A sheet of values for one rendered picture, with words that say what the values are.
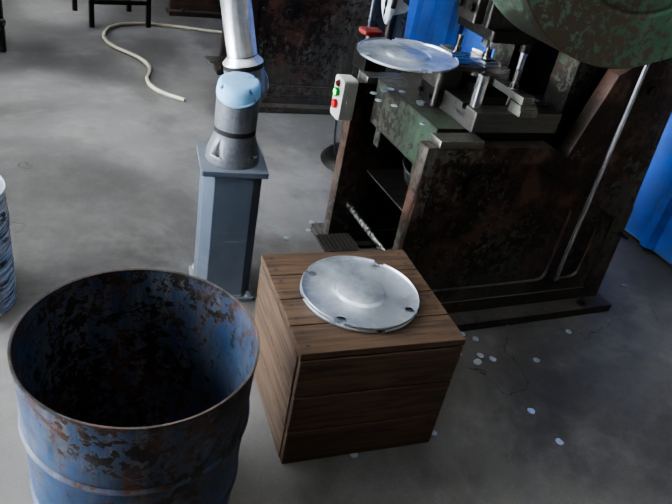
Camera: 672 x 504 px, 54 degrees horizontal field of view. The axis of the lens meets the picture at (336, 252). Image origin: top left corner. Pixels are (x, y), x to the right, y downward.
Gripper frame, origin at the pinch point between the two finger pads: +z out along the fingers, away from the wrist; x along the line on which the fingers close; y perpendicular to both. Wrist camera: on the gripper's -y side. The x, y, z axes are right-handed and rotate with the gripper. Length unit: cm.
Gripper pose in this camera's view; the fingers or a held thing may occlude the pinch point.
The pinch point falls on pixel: (384, 19)
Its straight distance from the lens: 189.3
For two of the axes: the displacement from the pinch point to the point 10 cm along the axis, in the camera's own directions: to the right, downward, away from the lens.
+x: -3.5, -5.6, 7.5
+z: -1.7, 8.3, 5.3
